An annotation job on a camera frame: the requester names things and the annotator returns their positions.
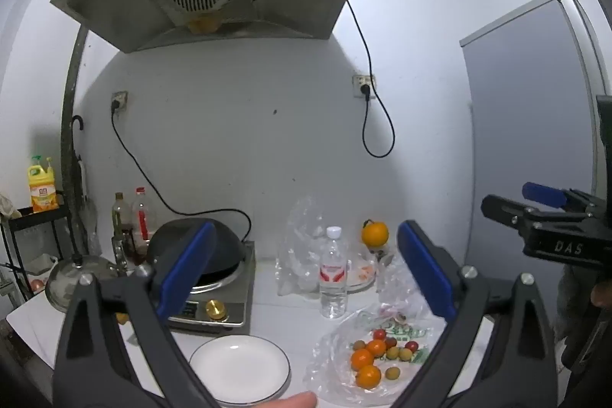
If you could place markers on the grey exhaust pipe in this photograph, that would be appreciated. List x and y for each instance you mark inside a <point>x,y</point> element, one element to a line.
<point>70,126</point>

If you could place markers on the clear water bottle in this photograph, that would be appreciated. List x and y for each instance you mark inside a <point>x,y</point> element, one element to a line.
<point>333,279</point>

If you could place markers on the person's left hand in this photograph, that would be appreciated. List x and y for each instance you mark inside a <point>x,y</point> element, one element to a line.
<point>289,401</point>

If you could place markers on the grey refrigerator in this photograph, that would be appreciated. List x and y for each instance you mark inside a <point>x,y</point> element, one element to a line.
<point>526,111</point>

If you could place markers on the red cap bottle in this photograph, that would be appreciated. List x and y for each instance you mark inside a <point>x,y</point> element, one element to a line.
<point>142,217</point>

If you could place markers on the white wall socket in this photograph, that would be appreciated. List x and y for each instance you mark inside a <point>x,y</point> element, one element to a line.
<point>364,85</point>
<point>119,99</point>

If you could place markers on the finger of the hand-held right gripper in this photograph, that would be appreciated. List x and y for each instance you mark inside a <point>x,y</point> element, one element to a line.
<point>502,207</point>
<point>542,194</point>

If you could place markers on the crumpled clear plastic bag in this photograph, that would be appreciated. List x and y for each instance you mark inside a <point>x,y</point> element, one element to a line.
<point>401,288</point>

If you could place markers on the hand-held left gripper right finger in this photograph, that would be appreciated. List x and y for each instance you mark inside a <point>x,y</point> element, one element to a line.
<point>425,269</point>

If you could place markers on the black wok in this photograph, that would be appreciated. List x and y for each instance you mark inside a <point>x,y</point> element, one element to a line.
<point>229,255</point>

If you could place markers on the olive oil bottle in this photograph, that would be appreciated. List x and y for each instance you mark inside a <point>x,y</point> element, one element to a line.
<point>121,214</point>

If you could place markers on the person's right hand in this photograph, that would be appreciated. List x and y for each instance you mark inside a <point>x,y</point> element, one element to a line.
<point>601,294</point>

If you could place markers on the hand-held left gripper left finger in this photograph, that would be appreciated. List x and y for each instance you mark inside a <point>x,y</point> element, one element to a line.
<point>189,264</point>

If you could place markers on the green printed plastic bag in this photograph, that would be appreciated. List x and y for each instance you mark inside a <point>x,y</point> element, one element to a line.
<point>334,355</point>

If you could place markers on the white plate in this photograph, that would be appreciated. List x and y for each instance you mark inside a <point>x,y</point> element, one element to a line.
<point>239,367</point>

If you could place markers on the steel pot lid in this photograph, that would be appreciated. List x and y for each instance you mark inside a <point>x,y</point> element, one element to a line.
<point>71,281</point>

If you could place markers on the large orange with leaf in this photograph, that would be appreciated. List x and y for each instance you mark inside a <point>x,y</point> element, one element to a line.
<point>375,235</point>

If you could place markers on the small orange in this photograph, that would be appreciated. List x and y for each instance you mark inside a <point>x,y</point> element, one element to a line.
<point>362,359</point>
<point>368,377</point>
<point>376,347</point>

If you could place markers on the yellow detergent bottle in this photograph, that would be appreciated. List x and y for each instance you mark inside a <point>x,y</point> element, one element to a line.
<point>43,190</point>

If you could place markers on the steel induction stove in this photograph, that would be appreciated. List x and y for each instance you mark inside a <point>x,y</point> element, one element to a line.
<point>229,307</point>

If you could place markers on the black metal rack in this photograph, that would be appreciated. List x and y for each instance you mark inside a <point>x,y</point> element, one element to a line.
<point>28,226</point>

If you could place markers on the plate with food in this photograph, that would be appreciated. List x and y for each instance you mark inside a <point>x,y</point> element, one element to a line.
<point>361,276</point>

